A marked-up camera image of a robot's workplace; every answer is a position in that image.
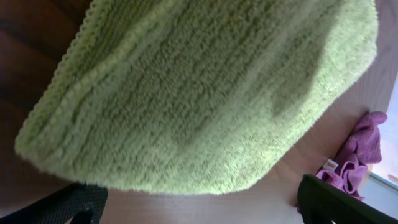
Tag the green cloth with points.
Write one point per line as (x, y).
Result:
(194, 97)

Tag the crumpled purple cloth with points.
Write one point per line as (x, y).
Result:
(362, 148)

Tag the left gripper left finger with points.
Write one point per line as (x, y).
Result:
(75, 203)

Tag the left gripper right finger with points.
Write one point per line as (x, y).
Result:
(320, 203)

